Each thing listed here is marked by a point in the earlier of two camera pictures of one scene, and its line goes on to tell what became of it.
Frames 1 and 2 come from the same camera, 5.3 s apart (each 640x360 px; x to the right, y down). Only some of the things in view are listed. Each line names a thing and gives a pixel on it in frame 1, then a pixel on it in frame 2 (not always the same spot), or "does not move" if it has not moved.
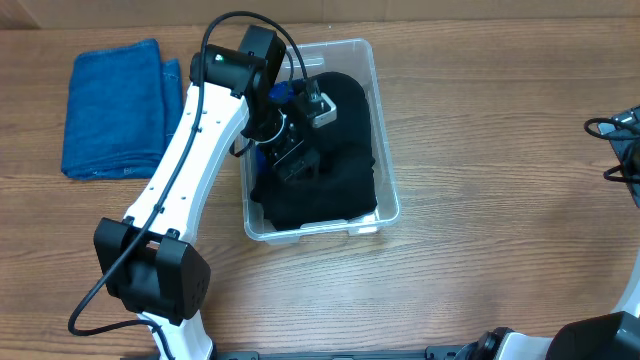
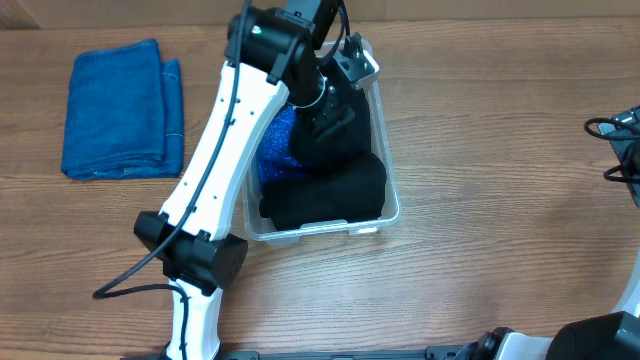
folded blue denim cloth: (124, 107) does not move
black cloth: (349, 134) does not move
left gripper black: (282, 157) -> (331, 118)
